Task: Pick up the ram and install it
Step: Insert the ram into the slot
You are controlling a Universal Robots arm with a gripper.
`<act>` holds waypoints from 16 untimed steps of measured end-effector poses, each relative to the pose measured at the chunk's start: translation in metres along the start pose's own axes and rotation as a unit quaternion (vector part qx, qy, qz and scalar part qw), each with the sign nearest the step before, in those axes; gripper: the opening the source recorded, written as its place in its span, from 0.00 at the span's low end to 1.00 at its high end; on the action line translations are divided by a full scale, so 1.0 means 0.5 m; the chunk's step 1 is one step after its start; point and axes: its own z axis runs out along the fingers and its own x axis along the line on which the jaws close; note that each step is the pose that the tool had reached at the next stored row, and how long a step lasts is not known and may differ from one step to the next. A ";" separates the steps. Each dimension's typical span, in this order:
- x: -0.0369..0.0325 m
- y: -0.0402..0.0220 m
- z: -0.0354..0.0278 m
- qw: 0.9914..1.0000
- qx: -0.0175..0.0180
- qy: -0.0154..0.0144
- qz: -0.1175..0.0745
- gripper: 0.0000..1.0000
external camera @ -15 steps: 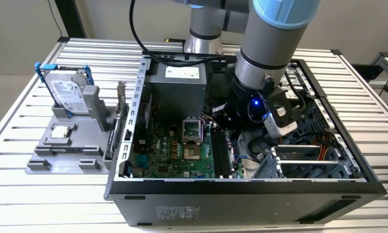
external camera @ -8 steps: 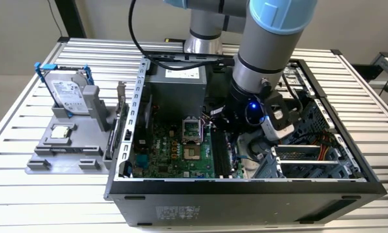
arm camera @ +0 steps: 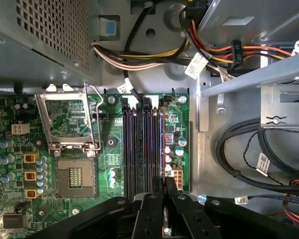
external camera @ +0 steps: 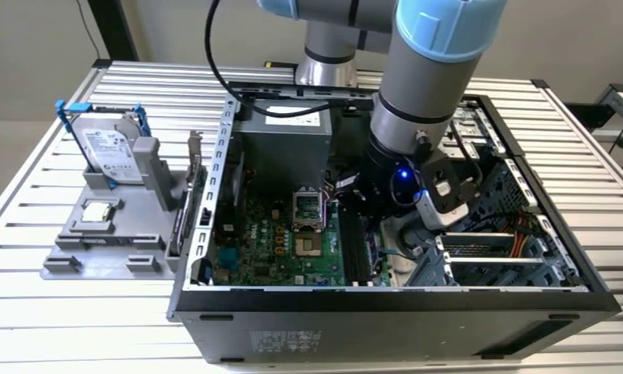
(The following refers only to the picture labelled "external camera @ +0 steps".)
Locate grey flat data cable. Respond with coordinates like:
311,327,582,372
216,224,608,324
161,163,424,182
399,225,436,260

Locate grey metal disk bay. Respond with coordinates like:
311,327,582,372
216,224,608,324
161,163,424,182
409,231,576,288

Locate wire locking lever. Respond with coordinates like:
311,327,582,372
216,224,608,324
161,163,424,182
319,185,339,231

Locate silver CPU chip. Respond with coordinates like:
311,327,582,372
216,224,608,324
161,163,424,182
80,201,116,224

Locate grey power supply unit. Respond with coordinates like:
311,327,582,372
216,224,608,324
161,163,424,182
235,97,335,192

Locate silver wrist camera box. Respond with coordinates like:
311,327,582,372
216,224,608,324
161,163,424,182
413,154,470,230

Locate black open PC case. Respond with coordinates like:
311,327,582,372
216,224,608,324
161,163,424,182
165,79,623,366

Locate green Dell motherboard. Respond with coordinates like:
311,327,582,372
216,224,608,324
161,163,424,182
211,192,400,288

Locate RAM slot white clips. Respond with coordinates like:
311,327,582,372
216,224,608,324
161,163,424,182
345,213,361,286
360,217,376,286

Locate RAM stick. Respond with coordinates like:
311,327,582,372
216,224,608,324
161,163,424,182
363,216,385,278
80,235,136,245

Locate red yellow orange wire bundle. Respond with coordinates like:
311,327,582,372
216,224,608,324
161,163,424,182
506,210,540,259

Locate graphics card with metal bracket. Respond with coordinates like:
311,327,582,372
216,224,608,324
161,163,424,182
167,130,211,259

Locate grey plastic parts rack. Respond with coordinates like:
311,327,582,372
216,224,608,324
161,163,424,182
40,136,209,282

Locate metal socket cover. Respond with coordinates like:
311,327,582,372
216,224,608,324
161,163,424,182
292,188,328,231

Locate grey metal optical drive bay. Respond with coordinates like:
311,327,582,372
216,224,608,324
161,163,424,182
438,97,506,172

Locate hard disk in blue carrier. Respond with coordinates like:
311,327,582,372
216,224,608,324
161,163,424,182
55,100,153,186

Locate black upright post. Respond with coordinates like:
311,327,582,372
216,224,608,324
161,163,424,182
85,0,140,62

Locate CPU socket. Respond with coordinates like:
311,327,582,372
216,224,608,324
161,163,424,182
295,232,328,257

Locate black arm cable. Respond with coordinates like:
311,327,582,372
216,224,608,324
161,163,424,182
203,0,356,118

